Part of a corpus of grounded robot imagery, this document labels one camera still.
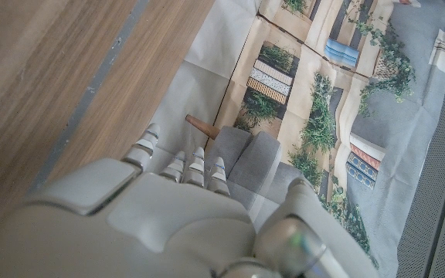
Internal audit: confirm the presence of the printed room backdrop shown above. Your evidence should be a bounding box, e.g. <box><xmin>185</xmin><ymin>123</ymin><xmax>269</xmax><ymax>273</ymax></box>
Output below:
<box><xmin>147</xmin><ymin>0</ymin><xmax>445</xmax><ymax>278</ymax></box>

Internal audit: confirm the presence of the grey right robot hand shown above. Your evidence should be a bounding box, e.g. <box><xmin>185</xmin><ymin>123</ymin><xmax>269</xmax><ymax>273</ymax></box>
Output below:
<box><xmin>0</xmin><ymin>122</ymin><xmax>380</xmax><ymax>278</ymax></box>

